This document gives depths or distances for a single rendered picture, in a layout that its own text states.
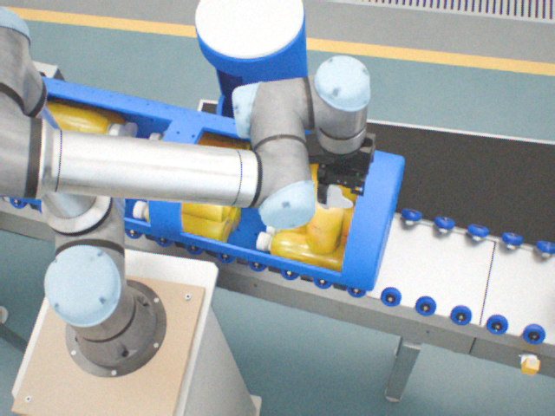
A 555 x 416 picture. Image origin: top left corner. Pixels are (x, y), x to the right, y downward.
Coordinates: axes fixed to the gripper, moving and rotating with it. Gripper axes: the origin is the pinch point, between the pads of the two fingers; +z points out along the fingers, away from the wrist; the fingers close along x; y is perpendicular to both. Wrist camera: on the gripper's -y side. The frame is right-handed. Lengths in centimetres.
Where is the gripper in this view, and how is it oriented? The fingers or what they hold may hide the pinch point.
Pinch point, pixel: (327, 192)
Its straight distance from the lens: 129.2
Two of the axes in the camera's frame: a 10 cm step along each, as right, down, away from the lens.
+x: 2.9, -8.6, 4.2
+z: 0.5, 4.6, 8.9
